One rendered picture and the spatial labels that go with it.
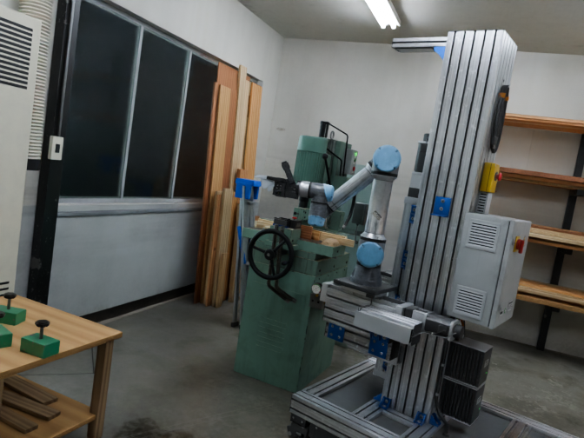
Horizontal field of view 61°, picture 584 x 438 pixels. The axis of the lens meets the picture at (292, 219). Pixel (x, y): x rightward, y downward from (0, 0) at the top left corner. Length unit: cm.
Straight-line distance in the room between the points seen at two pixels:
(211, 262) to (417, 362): 235
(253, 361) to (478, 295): 148
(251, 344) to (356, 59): 338
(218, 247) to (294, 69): 229
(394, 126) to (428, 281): 303
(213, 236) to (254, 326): 141
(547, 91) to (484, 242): 314
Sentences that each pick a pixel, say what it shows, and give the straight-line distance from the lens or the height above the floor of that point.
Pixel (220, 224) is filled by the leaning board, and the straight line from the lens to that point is 434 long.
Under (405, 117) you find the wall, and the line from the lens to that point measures 526.
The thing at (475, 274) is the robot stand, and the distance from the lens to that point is 230.
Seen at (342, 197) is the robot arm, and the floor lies 120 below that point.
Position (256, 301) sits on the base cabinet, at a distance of 306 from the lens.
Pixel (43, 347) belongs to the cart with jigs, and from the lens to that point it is 194.
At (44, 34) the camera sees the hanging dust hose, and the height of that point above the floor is 177.
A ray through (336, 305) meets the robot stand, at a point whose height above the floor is 69.
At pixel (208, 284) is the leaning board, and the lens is 440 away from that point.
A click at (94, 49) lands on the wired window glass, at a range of 353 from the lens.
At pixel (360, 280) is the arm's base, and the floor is 84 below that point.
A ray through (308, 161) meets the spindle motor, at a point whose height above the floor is 136.
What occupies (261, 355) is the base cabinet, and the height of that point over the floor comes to 16.
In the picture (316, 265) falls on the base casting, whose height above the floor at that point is 78.
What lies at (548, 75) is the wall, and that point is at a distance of 528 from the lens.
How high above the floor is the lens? 130
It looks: 6 degrees down
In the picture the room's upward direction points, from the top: 9 degrees clockwise
